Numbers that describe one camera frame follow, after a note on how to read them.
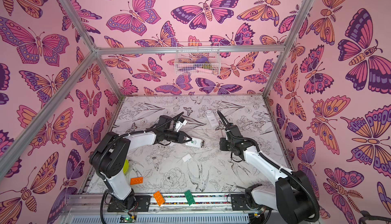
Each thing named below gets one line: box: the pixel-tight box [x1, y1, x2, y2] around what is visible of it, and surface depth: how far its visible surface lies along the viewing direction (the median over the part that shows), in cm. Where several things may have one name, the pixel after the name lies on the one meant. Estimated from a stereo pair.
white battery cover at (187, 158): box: [182, 153, 192, 163], surface depth 90 cm
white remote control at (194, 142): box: [185, 138, 202, 148], surface depth 91 cm
